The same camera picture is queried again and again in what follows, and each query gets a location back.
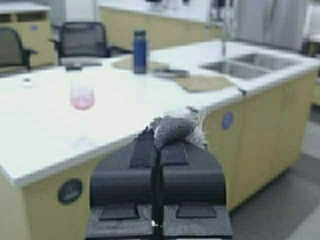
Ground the wine glass with pink liquid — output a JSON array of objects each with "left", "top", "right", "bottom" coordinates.
[{"left": 69, "top": 79, "right": 95, "bottom": 111}]

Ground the stainless steel refrigerator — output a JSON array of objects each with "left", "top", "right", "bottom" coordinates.
[{"left": 234, "top": 0, "right": 309, "bottom": 52}]

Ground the light wood island cabinet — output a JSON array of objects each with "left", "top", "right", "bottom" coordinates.
[{"left": 0, "top": 69, "right": 318, "bottom": 240}]

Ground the brown cardboard sheet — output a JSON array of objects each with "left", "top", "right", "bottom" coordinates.
[{"left": 112, "top": 56, "right": 238, "bottom": 93}]

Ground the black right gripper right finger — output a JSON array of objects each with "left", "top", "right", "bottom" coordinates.
[{"left": 157, "top": 141, "right": 233, "bottom": 240}]

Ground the dark plate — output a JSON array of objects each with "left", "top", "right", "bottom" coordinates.
[{"left": 152, "top": 68, "right": 189, "bottom": 78}]

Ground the blue round recycle sticker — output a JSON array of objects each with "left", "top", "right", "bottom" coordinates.
[{"left": 221, "top": 112, "right": 234, "bottom": 130}]

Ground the black mesh office chair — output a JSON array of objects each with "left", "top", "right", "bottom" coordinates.
[
  {"left": 50, "top": 21, "right": 132, "bottom": 66},
  {"left": 0, "top": 26, "right": 38, "bottom": 72}
]

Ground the black round trash sticker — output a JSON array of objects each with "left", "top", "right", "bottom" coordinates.
[{"left": 57, "top": 178, "right": 83, "bottom": 205}]

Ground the stainless double sink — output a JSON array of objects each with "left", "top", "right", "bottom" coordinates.
[{"left": 199, "top": 53, "right": 300, "bottom": 81}]

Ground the black white patterned cloth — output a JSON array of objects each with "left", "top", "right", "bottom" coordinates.
[{"left": 148, "top": 106, "right": 209, "bottom": 151}]

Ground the steel kitchen faucet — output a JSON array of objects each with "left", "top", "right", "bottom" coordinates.
[{"left": 206, "top": 0, "right": 234, "bottom": 58}]

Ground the blue insulated water bottle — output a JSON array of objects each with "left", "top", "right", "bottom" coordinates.
[{"left": 133, "top": 29, "right": 148, "bottom": 74}]

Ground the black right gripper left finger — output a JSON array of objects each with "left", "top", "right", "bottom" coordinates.
[{"left": 84, "top": 129, "right": 157, "bottom": 240}]

